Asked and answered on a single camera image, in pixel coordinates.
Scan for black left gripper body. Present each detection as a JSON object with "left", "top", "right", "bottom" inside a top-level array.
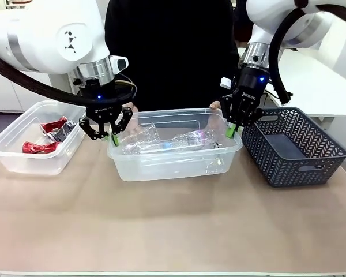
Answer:
[{"left": 77, "top": 78, "right": 133, "bottom": 125}]

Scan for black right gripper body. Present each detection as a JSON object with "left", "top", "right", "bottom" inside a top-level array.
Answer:
[{"left": 231, "top": 66, "right": 270, "bottom": 125}]

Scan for large clear plastic bin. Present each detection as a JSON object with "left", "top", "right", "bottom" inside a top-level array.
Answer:
[{"left": 107, "top": 107, "right": 243, "bottom": 182}]

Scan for dark woven plastic basket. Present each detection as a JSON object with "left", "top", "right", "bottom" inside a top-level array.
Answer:
[{"left": 241, "top": 106, "right": 346, "bottom": 188}]

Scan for person right hand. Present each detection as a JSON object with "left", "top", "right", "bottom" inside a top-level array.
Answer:
[{"left": 125, "top": 102, "right": 142, "bottom": 136}]

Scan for person left hand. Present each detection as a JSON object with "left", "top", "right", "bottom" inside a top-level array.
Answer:
[{"left": 209, "top": 100, "right": 229, "bottom": 131}]

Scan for crushed clear plastic bottle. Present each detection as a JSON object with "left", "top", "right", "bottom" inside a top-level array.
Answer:
[{"left": 121, "top": 122, "right": 163, "bottom": 155}]

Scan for crushed red white can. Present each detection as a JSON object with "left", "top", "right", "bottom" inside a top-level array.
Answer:
[{"left": 40, "top": 116, "right": 69, "bottom": 136}]

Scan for clear bottle with blue cap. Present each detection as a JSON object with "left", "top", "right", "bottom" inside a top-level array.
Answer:
[{"left": 160, "top": 129, "right": 220, "bottom": 151}]

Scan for white desk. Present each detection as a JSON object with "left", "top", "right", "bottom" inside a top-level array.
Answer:
[{"left": 236, "top": 47, "right": 346, "bottom": 119}]

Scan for small clear plastic bin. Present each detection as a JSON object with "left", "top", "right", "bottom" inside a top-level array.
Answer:
[{"left": 0, "top": 100, "right": 87, "bottom": 176}]

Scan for person in black top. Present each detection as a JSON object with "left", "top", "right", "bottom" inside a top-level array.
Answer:
[{"left": 104, "top": 0, "right": 240, "bottom": 112}]

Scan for white cabinet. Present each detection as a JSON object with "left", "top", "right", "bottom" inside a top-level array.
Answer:
[{"left": 0, "top": 66, "right": 77, "bottom": 114}]

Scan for yellow black gripper wires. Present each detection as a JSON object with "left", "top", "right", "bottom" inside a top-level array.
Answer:
[{"left": 116, "top": 72, "right": 138, "bottom": 98}]

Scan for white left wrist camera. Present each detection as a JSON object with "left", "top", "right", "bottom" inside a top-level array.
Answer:
[{"left": 108, "top": 54, "right": 130, "bottom": 76}]

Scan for black braided left arm hose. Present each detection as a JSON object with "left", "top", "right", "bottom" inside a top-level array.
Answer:
[{"left": 0, "top": 51, "right": 133, "bottom": 105}]

